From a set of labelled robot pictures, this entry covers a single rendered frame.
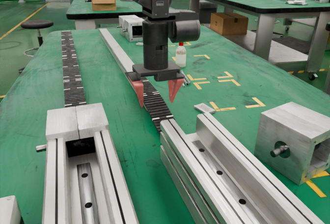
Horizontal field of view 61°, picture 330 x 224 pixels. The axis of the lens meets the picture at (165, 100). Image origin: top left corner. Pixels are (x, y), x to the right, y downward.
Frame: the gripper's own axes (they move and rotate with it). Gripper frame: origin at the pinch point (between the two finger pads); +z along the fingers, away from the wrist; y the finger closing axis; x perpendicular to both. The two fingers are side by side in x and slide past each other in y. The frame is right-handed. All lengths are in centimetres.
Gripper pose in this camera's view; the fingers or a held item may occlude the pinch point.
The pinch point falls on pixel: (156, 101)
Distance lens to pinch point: 69.3
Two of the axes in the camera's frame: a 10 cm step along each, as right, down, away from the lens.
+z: 0.0, 9.0, 4.3
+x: -3.3, -4.1, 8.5
